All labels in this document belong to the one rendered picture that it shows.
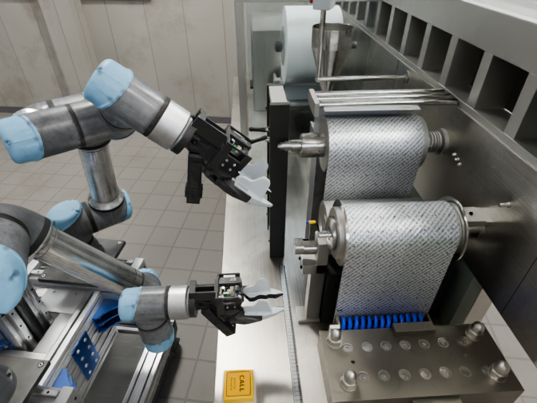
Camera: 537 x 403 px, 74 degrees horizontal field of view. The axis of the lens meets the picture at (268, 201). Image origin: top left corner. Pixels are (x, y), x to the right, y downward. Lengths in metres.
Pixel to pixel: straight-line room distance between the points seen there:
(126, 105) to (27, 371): 0.88
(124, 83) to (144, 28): 3.67
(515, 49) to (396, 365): 0.68
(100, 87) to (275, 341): 0.75
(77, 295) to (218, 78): 3.09
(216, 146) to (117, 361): 1.45
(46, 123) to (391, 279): 0.74
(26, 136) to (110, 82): 0.16
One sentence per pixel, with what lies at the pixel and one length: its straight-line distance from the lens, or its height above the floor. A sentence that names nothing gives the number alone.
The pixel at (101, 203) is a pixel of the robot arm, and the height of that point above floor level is 1.06.
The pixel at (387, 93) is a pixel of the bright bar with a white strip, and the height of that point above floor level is 1.45.
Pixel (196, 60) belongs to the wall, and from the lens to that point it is 4.15.
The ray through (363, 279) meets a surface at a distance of 0.84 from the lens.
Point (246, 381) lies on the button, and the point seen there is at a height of 0.92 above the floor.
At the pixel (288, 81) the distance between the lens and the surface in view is 1.65.
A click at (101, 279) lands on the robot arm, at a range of 0.93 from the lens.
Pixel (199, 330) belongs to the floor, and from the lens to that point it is 2.16.
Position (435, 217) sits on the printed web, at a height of 1.31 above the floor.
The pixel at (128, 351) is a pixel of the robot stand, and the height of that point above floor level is 0.21.
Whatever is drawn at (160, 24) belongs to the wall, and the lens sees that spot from 4.19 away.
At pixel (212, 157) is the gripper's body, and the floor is 1.47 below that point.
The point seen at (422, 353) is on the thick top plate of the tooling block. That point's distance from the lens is 0.93.
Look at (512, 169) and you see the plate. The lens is 0.85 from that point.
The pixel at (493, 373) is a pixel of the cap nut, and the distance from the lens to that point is 0.95.
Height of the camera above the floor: 1.78
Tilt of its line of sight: 37 degrees down
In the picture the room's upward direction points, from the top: straight up
